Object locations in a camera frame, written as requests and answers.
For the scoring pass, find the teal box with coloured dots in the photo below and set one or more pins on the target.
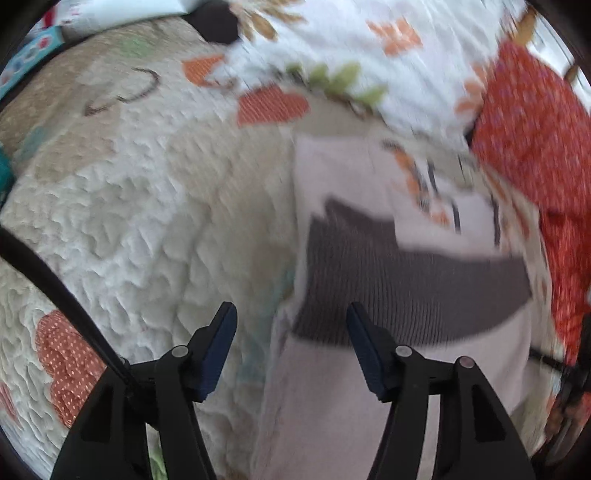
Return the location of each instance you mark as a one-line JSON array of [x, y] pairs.
[[32, 55]]

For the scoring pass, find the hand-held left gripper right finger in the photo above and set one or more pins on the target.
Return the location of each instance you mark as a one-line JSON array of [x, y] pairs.
[[365, 351]]

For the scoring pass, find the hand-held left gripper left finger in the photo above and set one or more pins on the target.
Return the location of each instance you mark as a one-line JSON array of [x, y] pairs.
[[218, 345]]

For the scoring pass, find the white floral pillow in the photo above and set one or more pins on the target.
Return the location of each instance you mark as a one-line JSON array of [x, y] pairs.
[[369, 69]]

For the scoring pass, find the pink sweater with grey trim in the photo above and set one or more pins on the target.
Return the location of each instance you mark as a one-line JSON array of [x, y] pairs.
[[346, 415]]

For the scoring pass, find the orange floral cloth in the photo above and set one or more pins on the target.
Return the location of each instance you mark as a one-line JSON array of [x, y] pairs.
[[531, 138]]

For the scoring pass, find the cream quilted bedspread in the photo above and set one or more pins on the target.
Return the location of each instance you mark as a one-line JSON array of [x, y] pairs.
[[138, 207]]

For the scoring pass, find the green printed package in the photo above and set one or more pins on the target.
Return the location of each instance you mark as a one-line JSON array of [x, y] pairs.
[[4, 173]]

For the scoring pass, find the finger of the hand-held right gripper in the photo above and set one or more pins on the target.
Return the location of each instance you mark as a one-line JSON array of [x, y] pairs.
[[551, 361]]

